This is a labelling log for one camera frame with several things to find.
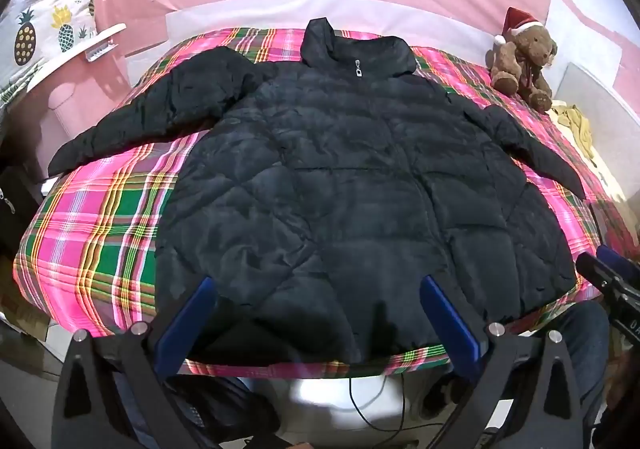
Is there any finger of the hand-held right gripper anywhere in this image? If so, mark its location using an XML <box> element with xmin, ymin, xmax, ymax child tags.
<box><xmin>575</xmin><ymin>253</ymin><xmax>633</xmax><ymax>298</ymax></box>
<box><xmin>597</xmin><ymin>245</ymin><xmax>640</xmax><ymax>280</ymax></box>

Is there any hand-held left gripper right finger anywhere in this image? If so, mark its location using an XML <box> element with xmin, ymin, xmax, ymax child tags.
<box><xmin>420</xmin><ymin>274</ymin><xmax>601</xmax><ymax>449</ymax></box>

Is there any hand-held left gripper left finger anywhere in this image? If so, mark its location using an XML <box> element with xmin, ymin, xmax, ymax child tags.
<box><xmin>51</xmin><ymin>275</ymin><xmax>221</xmax><ymax>449</ymax></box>

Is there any black puffer jacket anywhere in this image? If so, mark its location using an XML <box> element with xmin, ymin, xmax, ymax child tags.
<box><xmin>47</xmin><ymin>18</ymin><xmax>587</xmax><ymax>364</ymax></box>

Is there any person's right leg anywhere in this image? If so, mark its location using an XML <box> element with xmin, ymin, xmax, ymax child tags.
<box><xmin>550</xmin><ymin>301</ymin><xmax>612</xmax><ymax>412</ymax></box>

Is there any person's leg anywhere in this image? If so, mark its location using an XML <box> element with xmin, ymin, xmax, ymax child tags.
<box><xmin>115</xmin><ymin>374</ymin><xmax>281</xmax><ymax>449</ymax></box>
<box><xmin>550</xmin><ymin>301</ymin><xmax>612</xmax><ymax>412</ymax></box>

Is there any person's left leg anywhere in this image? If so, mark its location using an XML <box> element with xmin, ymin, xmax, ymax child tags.
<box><xmin>115</xmin><ymin>374</ymin><xmax>281</xmax><ymax>449</ymax></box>

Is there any pink green plaid bed sheet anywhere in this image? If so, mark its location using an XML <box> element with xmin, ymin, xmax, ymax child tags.
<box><xmin>12</xmin><ymin>26</ymin><xmax>626</xmax><ymax>377</ymax></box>

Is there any yellow cloth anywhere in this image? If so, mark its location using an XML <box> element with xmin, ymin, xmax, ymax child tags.
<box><xmin>547</xmin><ymin>102</ymin><xmax>601</xmax><ymax>170</ymax></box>

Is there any white panel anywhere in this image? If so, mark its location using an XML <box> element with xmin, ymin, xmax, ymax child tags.
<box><xmin>552</xmin><ymin>62</ymin><xmax>640</xmax><ymax>180</ymax></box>

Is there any black bag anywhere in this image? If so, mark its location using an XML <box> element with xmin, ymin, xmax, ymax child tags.
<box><xmin>0</xmin><ymin>164</ymin><xmax>47</xmax><ymax>250</ymax></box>

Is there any brown teddy bear santa hat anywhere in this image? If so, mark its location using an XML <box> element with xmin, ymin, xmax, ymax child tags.
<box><xmin>487</xmin><ymin>6</ymin><xmax>558</xmax><ymax>112</ymax></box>

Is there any pineapple print pillow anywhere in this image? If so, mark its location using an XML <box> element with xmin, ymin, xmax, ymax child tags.
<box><xmin>0</xmin><ymin>0</ymin><xmax>98</xmax><ymax>107</ymax></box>

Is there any black cable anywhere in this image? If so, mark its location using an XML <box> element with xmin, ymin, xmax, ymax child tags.
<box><xmin>347</xmin><ymin>374</ymin><xmax>407</xmax><ymax>431</ymax></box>

